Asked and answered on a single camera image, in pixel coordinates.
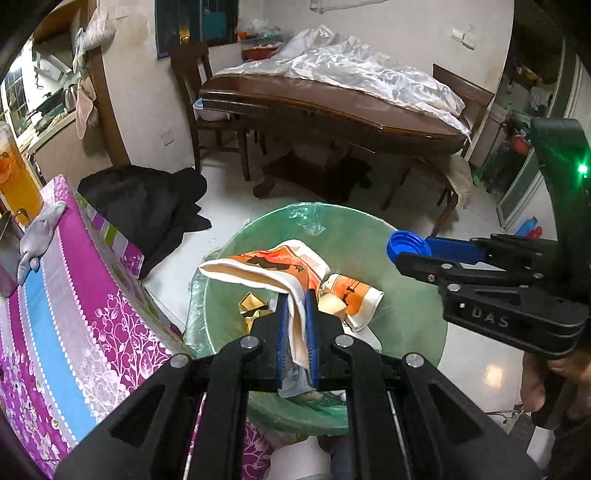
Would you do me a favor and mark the light blue basin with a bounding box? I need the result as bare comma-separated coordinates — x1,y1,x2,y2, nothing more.
193,96,232,121

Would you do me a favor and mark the dark window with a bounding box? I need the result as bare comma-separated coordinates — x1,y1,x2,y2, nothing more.
154,0,238,60

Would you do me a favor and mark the green plastic bag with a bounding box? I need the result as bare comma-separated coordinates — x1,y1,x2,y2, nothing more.
478,148,513,195

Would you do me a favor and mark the beige cloth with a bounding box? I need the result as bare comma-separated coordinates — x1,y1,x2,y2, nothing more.
443,154,474,208

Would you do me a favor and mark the steel pot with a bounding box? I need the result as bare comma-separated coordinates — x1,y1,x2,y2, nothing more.
0,209,32,296

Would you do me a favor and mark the person's right forearm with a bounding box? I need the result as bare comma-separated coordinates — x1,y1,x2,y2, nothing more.
551,381,591,480

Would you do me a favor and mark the dark wooden dining table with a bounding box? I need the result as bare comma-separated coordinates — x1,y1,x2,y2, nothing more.
198,69,472,217

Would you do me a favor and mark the blue red bottle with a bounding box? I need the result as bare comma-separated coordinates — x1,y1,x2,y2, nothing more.
513,216,542,238

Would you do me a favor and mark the gold foil wrapper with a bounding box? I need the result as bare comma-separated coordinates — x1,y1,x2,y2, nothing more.
238,291,273,319

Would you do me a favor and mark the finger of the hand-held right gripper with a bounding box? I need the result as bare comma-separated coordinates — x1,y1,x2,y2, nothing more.
396,251,549,297
425,233,559,267

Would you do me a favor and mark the steel range hood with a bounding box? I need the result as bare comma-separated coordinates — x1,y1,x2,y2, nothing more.
32,46,75,81

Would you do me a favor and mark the beige block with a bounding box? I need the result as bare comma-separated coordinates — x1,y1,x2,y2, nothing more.
318,295,347,319

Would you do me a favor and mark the person's right hand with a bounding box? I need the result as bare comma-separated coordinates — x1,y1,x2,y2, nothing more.
520,348,591,412

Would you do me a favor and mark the white plastic sheet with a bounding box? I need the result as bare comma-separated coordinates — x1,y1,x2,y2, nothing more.
215,25,466,134

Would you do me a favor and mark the red plastic basin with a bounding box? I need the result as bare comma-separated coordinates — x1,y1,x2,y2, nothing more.
240,42,282,62

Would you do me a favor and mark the blue bottle cap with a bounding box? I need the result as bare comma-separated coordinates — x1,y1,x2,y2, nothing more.
387,230,432,269

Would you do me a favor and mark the barred kitchen window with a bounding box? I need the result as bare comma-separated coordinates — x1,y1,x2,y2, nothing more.
0,69,26,139

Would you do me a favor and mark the orange juice bottle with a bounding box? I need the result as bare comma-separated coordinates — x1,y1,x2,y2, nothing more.
0,121,44,227

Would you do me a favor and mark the black jacket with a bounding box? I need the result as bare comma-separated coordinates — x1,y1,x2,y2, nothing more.
78,165,213,280

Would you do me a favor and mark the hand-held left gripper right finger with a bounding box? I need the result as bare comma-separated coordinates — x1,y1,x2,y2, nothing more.
305,291,543,480

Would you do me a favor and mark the white wall switch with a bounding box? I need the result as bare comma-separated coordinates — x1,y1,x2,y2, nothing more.
450,27,476,49

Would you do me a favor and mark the pink hanging towel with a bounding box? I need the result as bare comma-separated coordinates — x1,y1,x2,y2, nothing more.
74,76,98,139

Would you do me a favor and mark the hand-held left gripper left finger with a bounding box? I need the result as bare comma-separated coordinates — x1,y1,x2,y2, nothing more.
54,295,291,480

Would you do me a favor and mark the green lined trash bin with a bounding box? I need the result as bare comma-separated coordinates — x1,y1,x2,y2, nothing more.
184,200,448,437

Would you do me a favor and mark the grey cloth glove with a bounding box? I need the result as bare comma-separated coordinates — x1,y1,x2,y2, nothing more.
17,200,69,284

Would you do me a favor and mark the orange white packet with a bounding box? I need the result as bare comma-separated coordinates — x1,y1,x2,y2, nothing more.
198,240,331,400
323,273,385,332

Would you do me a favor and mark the hanging clear plastic bag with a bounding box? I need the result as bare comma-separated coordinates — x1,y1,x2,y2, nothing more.
74,7,116,51

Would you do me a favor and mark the dark wooden chair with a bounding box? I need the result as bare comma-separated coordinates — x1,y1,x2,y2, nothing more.
168,41,269,181
383,64,496,236

